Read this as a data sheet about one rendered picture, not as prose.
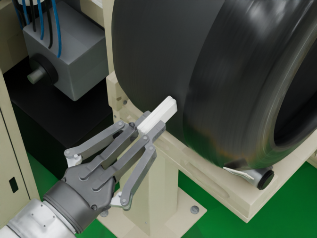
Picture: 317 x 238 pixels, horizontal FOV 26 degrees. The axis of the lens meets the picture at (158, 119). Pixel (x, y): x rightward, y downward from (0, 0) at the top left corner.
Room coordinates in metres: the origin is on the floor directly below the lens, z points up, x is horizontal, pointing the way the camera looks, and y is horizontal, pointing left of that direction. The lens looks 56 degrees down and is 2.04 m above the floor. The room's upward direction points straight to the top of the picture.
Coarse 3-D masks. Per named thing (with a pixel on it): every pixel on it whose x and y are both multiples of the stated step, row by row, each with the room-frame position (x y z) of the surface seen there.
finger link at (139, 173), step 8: (144, 152) 0.51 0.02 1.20; (152, 152) 0.51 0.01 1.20; (144, 160) 0.50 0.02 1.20; (152, 160) 0.51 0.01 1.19; (136, 168) 0.49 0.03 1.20; (144, 168) 0.49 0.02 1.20; (136, 176) 0.48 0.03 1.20; (144, 176) 0.49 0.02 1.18; (128, 184) 0.47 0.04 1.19; (136, 184) 0.47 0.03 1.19; (128, 192) 0.45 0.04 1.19; (120, 200) 0.44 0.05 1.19; (128, 200) 0.44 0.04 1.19; (128, 208) 0.44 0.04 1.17
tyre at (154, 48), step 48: (144, 0) 0.69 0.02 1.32; (192, 0) 0.66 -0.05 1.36; (240, 0) 0.63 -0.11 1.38; (288, 0) 0.62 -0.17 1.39; (144, 48) 0.66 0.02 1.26; (192, 48) 0.62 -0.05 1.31; (240, 48) 0.59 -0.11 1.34; (288, 48) 0.59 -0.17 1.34; (144, 96) 0.64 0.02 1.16; (192, 96) 0.58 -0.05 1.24; (240, 96) 0.56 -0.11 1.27; (288, 96) 0.82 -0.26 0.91; (192, 144) 0.58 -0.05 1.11; (240, 144) 0.55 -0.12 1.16; (288, 144) 0.64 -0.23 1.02
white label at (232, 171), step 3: (225, 168) 0.56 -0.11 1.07; (228, 168) 0.56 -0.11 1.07; (231, 171) 0.56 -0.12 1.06; (234, 171) 0.55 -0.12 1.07; (237, 171) 0.55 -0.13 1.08; (237, 174) 0.57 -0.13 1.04; (240, 174) 0.56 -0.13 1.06; (243, 174) 0.55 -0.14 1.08; (246, 174) 0.55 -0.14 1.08; (246, 177) 0.57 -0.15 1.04; (249, 177) 0.56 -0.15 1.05
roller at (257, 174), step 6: (264, 168) 0.65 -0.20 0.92; (252, 174) 0.64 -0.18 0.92; (258, 174) 0.64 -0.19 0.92; (264, 174) 0.64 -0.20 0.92; (270, 174) 0.64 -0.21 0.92; (252, 180) 0.63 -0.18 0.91; (258, 180) 0.63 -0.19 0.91; (264, 180) 0.63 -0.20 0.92; (270, 180) 0.64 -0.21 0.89; (258, 186) 0.62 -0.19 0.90; (264, 186) 0.63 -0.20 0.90
